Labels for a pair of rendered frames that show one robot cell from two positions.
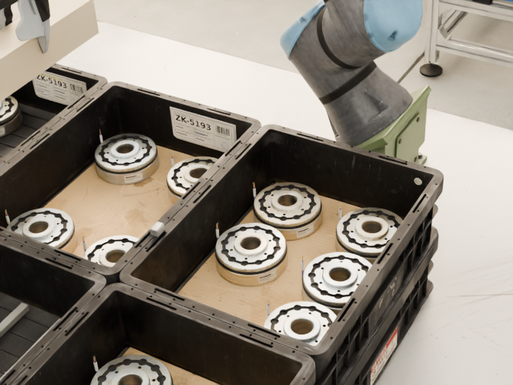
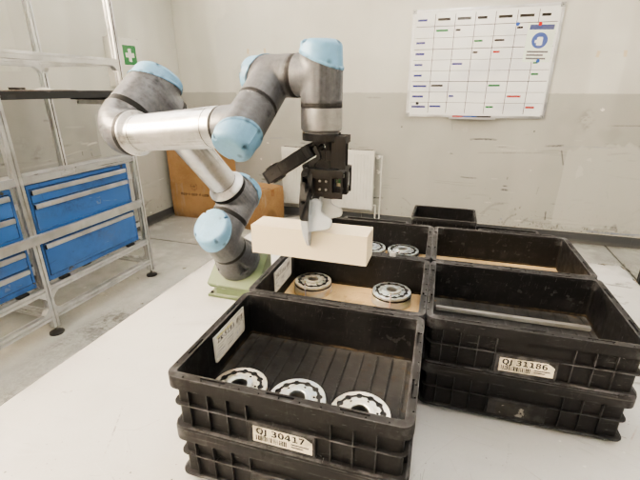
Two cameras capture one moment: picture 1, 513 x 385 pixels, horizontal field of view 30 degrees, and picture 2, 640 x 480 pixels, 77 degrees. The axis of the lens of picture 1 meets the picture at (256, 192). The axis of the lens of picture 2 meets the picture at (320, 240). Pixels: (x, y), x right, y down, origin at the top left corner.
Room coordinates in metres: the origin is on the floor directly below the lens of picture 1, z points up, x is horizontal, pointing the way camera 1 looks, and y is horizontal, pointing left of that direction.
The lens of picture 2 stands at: (1.47, 1.06, 1.36)
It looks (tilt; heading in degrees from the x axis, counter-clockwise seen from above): 21 degrees down; 254
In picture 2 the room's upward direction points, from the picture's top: straight up
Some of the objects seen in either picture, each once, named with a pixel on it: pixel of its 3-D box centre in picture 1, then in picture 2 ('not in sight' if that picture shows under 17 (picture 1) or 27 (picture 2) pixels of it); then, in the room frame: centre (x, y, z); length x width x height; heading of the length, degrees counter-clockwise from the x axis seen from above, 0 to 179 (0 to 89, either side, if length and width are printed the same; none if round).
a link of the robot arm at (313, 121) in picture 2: not in sight; (322, 121); (1.26, 0.33, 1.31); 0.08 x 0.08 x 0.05
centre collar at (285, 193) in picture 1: (287, 201); not in sight; (1.13, -0.05, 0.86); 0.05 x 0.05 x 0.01
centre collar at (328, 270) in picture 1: (340, 275); not in sight; (0.96, -0.11, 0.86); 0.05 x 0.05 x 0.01
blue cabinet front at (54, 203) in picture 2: not in sight; (91, 217); (2.20, -1.66, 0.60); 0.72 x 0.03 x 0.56; 56
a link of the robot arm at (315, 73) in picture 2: not in sight; (320, 74); (1.26, 0.33, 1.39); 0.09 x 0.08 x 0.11; 136
